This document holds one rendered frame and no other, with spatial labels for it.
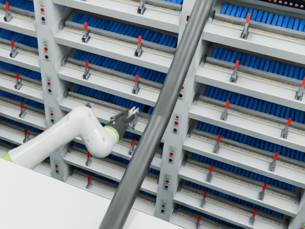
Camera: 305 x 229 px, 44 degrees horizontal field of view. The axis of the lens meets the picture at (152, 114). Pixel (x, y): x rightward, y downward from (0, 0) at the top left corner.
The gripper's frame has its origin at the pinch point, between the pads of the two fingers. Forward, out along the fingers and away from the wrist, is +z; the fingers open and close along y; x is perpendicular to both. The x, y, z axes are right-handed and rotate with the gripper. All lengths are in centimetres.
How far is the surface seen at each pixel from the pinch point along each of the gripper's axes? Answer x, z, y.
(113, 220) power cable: 58, -126, 46
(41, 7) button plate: 43, -9, -47
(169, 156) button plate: -18.7, 1.1, 22.0
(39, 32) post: 30, -7, -50
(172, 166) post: -25.4, 2.4, 24.2
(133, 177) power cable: 61, -122, 46
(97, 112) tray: -7.4, 2.2, -20.6
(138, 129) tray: -8.9, 0.0, 3.6
